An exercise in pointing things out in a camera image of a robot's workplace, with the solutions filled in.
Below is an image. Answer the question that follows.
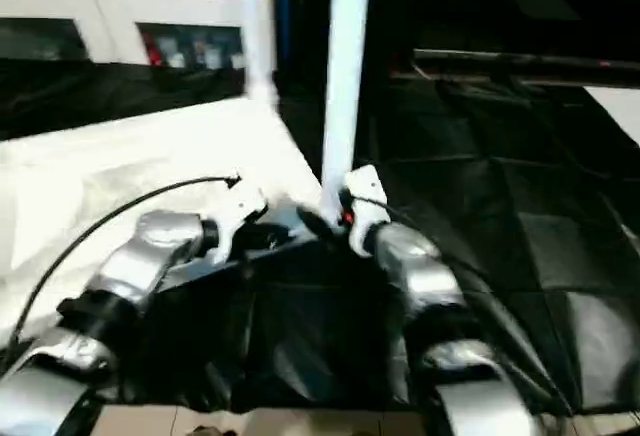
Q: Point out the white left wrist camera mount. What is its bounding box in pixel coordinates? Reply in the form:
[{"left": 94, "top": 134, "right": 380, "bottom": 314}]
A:
[{"left": 209, "top": 184, "right": 269, "bottom": 263}]

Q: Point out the black plastic mat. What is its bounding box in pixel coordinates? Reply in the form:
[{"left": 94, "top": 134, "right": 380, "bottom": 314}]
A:
[{"left": 0, "top": 55, "right": 640, "bottom": 415}]

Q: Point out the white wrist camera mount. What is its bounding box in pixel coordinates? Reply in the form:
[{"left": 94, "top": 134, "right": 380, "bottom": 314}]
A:
[
  {"left": 342, "top": 165, "right": 390, "bottom": 257},
  {"left": 209, "top": 184, "right": 269, "bottom": 263}
]

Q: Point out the white plastic table leg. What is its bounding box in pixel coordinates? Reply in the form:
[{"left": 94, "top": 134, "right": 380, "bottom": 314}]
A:
[
  {"left": 238, "top": 0, "right": 280, "bottom": 107},
  {"left": 318, "top": 0, "right": 374, "bottom": 223}
]

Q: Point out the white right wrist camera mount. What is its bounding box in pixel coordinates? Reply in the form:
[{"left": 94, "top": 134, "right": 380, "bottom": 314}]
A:
[{"left": 342, "top": 165, "right": 390, "bottom": 257}]

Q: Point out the white cabinet with glass doors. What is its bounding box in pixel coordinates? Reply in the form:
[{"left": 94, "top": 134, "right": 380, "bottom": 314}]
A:
[{"left": 0, "top": 0, "right": 276, "bottom": 70}]

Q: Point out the white flat board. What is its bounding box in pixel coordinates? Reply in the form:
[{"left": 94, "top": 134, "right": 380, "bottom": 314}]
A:
[{"left": 582, "top": 86, "right": 640, "bottom": 150}]

